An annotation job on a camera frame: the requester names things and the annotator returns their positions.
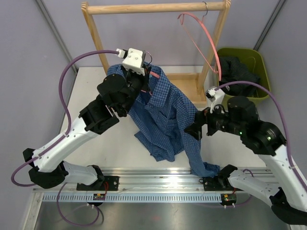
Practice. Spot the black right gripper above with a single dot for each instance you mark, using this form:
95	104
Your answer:
203	117

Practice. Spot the blue checkered shirt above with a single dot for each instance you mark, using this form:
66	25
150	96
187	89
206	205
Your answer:
161	117

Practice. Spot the pink hanger of blue shirt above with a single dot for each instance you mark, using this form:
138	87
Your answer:
152	73

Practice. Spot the black pinstriped shirt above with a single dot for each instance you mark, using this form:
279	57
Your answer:
234	70

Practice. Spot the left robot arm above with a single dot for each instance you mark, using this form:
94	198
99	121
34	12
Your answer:
117	94

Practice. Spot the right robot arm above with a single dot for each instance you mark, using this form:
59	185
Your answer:
287	199

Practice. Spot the wooden clothes rack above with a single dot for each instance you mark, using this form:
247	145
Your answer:
192	84

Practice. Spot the green plastic basket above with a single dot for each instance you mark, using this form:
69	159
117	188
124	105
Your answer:
260	69

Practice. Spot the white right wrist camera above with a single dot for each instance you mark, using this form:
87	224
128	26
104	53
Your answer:
215	96

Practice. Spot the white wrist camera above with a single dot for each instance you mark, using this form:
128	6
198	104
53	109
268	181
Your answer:
215	96
133	60

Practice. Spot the aluminium mounting rail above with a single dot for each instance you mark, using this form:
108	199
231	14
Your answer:
162	180

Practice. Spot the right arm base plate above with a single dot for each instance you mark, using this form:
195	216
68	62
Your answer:
217	183

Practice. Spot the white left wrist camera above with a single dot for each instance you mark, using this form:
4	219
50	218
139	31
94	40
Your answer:
133	60

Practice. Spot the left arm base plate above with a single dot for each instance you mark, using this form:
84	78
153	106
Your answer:
110	183

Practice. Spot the slotted grey cable duct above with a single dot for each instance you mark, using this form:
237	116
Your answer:
134	198

